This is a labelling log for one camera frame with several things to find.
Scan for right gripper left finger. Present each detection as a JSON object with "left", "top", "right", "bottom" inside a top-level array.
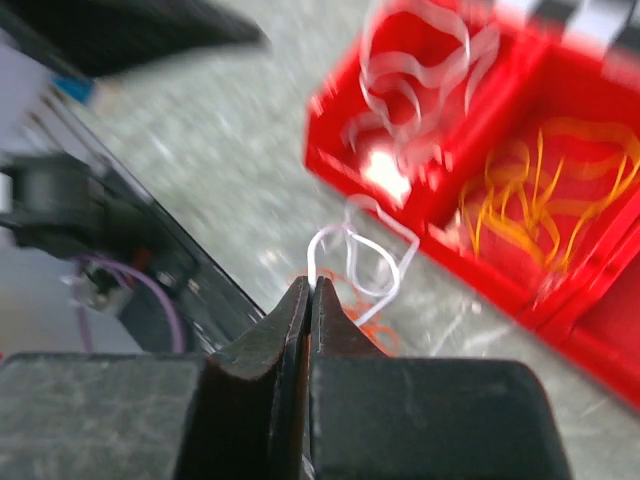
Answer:
[{"left": 1, "top": 277, "right": 310, "bottom": 479}]

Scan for red three-compartment bin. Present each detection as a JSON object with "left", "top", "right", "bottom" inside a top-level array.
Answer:
[{"left": 304, "top": 1, "right": 639, "bottom": 405}]

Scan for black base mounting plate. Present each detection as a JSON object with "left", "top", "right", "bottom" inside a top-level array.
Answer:
[{"left": 0, "top": 149, "right": 266, "bottom": 354}]

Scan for white cable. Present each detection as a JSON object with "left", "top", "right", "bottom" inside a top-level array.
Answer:
[{"left": 305, "top": 0, "right": 501, "bottom": 326}]

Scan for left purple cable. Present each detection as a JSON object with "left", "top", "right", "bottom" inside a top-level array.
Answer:
[{"left": 69, "top": 252, "right": 189, "bottom": 354}]

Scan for yellow cable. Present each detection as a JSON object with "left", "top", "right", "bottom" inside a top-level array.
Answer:
[{"left": 457, "top": 117, "right": 640, "bottom": 274}]

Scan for aluminium rail frame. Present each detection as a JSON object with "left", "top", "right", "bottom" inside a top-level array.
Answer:
[{"left": 1, "top": 31, "right": 140, "bottom": 212}]

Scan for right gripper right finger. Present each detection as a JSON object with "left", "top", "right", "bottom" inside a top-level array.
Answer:
[{"left": 310, "top": 277, "right": 572, "bottom": 479}]

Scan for black white chessboard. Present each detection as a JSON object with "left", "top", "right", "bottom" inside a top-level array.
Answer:
[{"left": 493, "top": 0, "right": 639, "bottom": 54}]

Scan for blue lego bricks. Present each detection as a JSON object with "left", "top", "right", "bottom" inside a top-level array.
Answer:
[{"left": 52, "top": 76, "right": 99, "bottom": 106}]

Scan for orange cable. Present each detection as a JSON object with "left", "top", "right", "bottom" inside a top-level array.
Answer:
[{"left": 287, "top": 267, "right": 404, "bottom": 357}]

